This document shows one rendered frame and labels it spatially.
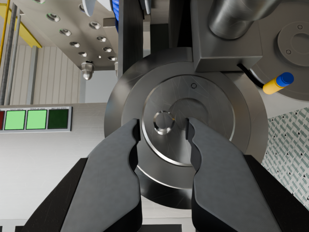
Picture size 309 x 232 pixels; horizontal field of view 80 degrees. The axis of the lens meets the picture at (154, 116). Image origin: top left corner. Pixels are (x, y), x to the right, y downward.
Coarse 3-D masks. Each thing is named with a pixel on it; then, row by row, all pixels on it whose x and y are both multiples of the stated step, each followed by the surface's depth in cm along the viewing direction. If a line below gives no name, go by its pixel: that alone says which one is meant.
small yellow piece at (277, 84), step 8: (240, 64) 15; (248, 72) 15; (288, 72) 12; (256, 80) 15; (272, 80) 13; (280, 80) 12; (288, 80) 12; (264, 88) 14; (272, 88) 13; (280, 88) 13
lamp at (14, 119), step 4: (8, 112) 51; (12, 112) 51; (16, 112) 51; (20, 112) 51; (24, 112) 51; (8, 116) 51; (12, 116) 51; (16, 116) 51; (20, 116) 51; (8, 120) 51; (12, 120) 51; (16, 120) 51; (20, 120) 51; (8, 124) 51; (12, 124) 51; (16, 124) 51; (20, 124) 51; (8, 128) 51; (12, 128) 51; (16, 128) 51; (20, 128) 51
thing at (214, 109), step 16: (176, 80) 15; (192, 80) 15; (208, 80) 15; (160, 96) 15; (176, 96) 15; (192, 96) 15; (208, 96) 15; (224, 96) 15; (144, 112) 15; (176, 112) 15; (192, 112) 15; (208, 112) 15; (224, 112) 15; (144, 128) 15; (176, 128) 15; (224, 128) 14; (160, 144) 14; (176, 144) 14; (176, 160) 14
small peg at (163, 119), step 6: (156, 114) 12; (162, 114) 12; (168, 114) 12; (156, 120) 12; (162, 120) 12; (168, 120) 12; (174, 120) 12; (156, 126) 12; (162, 126) 12; (168, 126) 12; (162, 132) 12; (168, 132) 13
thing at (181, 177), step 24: (168, 72) 17; (192, 72) 17; (216, 72) 17; (144, 96) 17; (240, 96) 17; (240, 120) 16; (144, 144) 16; (240, 144) 16; (144, 168) 16; (168, 168) 16; (192, 168) 16
